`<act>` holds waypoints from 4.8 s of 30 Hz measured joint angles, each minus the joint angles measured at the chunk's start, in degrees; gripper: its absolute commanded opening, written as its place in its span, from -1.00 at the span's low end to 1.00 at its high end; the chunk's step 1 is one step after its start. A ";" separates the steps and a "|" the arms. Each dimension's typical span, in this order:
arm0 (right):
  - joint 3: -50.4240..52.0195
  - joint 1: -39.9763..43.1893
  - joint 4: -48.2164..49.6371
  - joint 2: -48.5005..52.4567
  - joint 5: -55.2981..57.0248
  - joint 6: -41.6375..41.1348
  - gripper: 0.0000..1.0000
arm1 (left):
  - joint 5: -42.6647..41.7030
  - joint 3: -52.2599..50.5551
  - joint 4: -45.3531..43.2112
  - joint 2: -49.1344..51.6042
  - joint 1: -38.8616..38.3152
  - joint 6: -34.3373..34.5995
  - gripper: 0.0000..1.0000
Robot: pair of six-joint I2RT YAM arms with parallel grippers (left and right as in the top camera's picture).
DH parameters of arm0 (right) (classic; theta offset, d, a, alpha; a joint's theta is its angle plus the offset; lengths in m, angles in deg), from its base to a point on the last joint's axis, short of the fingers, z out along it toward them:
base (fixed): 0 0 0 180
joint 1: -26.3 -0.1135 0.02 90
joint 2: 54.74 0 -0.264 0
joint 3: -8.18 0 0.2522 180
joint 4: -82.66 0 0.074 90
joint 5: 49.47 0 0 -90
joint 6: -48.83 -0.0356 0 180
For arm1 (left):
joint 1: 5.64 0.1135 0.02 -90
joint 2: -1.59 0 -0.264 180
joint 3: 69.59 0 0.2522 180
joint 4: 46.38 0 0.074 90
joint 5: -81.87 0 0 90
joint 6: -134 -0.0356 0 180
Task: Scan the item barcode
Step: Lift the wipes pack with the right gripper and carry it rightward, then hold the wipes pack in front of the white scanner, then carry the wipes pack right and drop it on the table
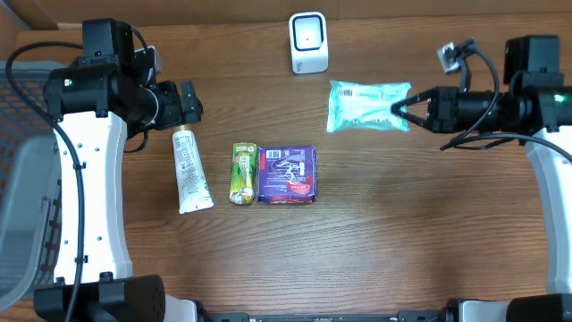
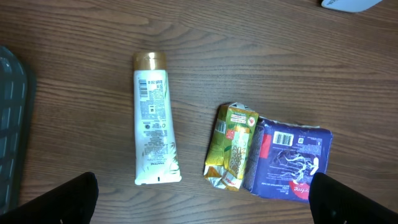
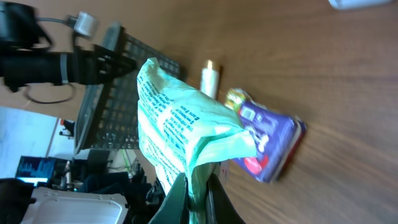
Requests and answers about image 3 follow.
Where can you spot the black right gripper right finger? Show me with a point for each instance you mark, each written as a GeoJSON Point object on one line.
{"type": "Point", "coordinates": [219, 209]}

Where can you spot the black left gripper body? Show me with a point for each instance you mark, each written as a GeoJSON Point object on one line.
{"type": "Point", "coordinates": [96, 67]}

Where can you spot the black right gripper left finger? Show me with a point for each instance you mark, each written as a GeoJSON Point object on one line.
{"type": "Point", "coordinates": [174, 209]}

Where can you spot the teal wet wipes pack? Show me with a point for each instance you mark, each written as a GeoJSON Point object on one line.
{"type": "Point", "coordinates": [182, 130]}

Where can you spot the purple sanitary pad pack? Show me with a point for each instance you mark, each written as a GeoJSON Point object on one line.
{"type": "Point", "coordinates": [276, 137]}

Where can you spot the green yellow snack pouch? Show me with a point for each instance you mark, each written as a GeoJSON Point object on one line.
{"type": "Point", "coordinates": [235, 98]}

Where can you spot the white tube with gold cap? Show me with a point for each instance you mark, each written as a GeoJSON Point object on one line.
{"type": "Point", "coordinates": [210, 75]}

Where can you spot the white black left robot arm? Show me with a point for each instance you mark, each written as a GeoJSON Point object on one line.
{"type": "Point", "coordinates": [26, 55]}

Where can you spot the white barcode scanner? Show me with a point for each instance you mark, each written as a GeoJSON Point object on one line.
{"type": "Point", "coordinates": [342, 5]}

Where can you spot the dark grey plastic basket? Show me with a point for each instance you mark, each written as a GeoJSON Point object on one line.
{"type": "Point", "coordinates": [107, 118]}

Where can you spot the computer monitor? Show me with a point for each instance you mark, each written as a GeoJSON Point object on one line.
{"type": "Point", "coordinates": [35, 169]}

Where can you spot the white plastic tray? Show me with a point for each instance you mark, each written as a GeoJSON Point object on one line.
{"type": "Point", "coordinates": [61, 207]}

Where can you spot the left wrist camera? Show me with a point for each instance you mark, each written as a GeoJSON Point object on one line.
{"type": "Point", "coordinates": [85, 25]}

